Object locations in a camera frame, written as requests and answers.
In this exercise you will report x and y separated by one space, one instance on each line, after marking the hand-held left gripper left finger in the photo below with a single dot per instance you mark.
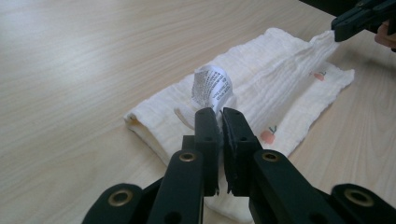
207 149

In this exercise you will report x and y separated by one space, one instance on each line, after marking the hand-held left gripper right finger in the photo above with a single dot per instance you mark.
239 149

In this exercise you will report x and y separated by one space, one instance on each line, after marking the white muslin cloth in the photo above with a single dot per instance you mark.
280 84

